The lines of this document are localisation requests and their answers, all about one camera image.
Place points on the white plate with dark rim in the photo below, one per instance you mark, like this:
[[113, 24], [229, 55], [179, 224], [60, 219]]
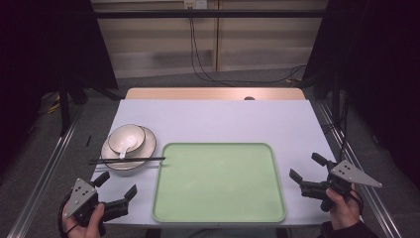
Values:
[[148, 145]]

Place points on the light green plastic tray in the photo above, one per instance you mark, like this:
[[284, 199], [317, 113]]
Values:
[[218, 183]]

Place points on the person's left hand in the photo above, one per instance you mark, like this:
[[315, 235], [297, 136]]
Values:
[[86, 228]]

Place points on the black curtain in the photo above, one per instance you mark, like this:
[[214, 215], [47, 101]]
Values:
[[39, 49], [379, 66]]

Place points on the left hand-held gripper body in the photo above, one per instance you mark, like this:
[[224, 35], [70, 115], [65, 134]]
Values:
[[86, 201]]

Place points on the black horizontal metal bar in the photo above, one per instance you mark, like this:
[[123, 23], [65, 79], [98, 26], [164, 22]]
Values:
[[211, 14]]

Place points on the white ceramic spoon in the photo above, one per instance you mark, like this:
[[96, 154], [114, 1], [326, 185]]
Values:
[[129, 143]]

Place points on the white ceramic bowl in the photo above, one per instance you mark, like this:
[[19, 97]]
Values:
[[123, 138]]

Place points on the black metal stand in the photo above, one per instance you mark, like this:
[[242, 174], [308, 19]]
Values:
[[64, 105]]

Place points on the aluminium floor rail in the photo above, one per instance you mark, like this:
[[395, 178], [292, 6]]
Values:
[[43, 178], [369, 195]]

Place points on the white table cover sheet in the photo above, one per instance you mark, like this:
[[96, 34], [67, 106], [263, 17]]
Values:
[[214, 120]]

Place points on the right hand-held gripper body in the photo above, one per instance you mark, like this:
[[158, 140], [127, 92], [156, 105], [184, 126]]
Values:
[[340, 181]]

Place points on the light wooden table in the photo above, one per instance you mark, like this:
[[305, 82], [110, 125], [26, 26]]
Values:
[[198, 93]]

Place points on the white wall socket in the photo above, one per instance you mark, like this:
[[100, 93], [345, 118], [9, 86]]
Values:
[[195, 3]]

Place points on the small black stick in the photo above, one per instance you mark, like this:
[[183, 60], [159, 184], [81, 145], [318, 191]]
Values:
[[88, 141]]

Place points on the person's right hand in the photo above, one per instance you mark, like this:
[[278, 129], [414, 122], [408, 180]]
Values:
[[343, 210]]

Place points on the black chopstick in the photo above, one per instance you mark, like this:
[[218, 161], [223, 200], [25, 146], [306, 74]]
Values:
[[145, 159], [109, 162]]

